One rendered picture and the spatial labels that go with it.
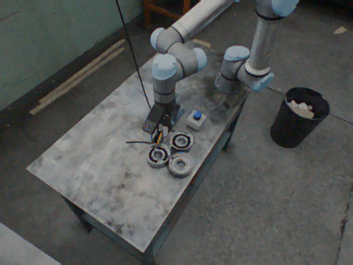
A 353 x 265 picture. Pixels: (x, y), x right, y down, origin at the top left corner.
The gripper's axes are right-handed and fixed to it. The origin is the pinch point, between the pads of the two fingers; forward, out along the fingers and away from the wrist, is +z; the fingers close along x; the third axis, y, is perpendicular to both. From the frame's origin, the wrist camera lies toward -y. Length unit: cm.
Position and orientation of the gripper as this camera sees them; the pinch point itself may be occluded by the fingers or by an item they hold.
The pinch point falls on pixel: (160, 135)
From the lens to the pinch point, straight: 104.1
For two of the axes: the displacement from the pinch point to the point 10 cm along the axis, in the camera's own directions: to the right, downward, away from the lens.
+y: 4.8, -6.9, 5.4
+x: -8.7, -4.2, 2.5
